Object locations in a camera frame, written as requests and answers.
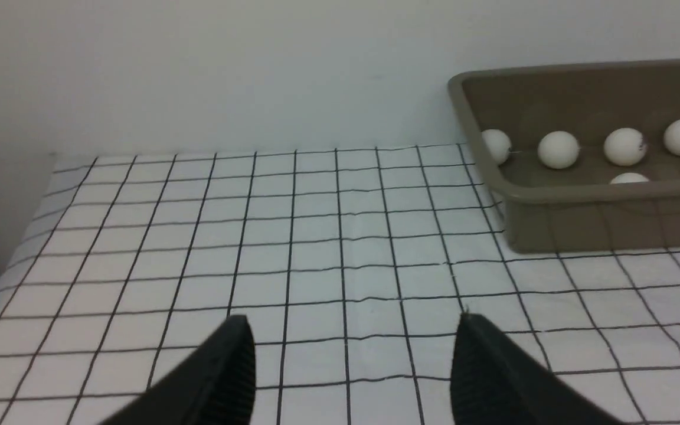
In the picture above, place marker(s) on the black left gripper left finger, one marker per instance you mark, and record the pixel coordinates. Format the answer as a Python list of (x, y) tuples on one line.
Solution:
[(216, 384)]

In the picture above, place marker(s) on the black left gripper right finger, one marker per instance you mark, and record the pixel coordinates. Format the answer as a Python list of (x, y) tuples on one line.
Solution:
[(493, 381)]

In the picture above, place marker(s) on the plain white ping-pong ball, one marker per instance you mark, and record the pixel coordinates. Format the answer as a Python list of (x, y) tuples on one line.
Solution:
[(628, 178)]

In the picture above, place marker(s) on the white black-grid tablecloth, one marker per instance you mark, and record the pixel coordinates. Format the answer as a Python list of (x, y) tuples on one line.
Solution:
[(352, 267)]

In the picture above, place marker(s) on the olive green plastic bin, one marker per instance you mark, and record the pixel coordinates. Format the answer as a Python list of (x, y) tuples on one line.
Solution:
[(577, 209)]

